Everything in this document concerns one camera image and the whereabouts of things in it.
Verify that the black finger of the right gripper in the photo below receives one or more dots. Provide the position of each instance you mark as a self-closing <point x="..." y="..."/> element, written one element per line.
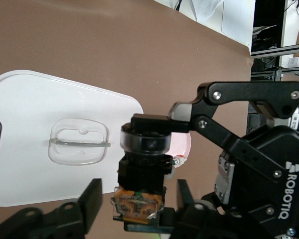
<point x="239" y="90"/>
<point x="164" y="221"/>

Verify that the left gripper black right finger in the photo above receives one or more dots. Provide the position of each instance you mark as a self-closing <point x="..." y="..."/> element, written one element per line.
<point x="196" y="224"/>

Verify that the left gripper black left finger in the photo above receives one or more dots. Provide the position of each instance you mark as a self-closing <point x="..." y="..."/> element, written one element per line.
<point x="64" y="219"/>

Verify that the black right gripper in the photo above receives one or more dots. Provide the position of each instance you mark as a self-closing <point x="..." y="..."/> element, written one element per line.
<point x="264" y="169"/>

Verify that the white lidded storage box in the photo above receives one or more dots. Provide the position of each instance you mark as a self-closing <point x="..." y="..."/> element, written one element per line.
<point x="40" y="99"/>

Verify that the pink round plate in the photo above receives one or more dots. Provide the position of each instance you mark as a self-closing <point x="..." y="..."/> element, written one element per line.
<point x="182" y="145"/>

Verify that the brown table cover mat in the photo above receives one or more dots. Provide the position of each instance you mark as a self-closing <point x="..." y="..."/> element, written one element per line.
<point x="64" y="37"/>

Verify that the aluminium profile shelf frame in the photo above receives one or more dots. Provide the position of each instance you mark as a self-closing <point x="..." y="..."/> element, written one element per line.
<point x="279" y="51"/>

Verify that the small white green switch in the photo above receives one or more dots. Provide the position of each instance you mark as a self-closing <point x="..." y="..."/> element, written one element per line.
<point x="180" y="160"/>

